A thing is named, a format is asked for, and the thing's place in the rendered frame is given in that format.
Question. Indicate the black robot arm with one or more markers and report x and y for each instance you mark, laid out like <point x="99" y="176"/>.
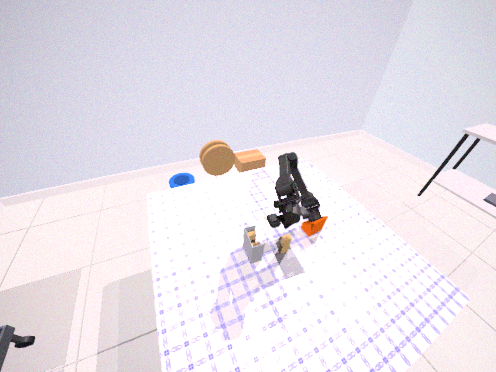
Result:
<point x="285" y="185"/>

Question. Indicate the grey open bin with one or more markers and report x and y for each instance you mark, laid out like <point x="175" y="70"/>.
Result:
<point x="255" y="254"/>

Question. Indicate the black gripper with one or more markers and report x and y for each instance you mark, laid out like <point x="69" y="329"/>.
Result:
<point x="275" y="221"/>

